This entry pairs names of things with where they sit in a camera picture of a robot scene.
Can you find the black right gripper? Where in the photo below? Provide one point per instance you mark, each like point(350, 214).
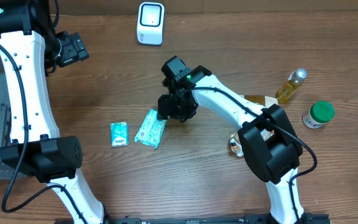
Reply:
point(169, 111)

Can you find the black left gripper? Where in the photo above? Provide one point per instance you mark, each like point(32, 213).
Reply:
point(74, 50)

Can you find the small teal tissue pack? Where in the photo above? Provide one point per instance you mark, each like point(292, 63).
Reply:
point(119, 134)

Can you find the brown snack package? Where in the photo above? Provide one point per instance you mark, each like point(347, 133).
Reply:
point(265, 101)

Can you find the yellow oil bottle silver cap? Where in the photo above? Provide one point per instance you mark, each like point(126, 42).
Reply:
point(294, 81)

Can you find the green lid jar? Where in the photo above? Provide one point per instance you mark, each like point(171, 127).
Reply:
point(318, 115)

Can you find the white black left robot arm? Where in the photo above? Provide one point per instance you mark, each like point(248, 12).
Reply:
point(30, 47)

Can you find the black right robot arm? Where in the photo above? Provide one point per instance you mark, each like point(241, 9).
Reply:
point(269, 144)

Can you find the white black barcode scanner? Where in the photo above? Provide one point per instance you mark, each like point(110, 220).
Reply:
point(150, 23)

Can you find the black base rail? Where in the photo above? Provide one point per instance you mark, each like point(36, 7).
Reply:
point(307, 218)

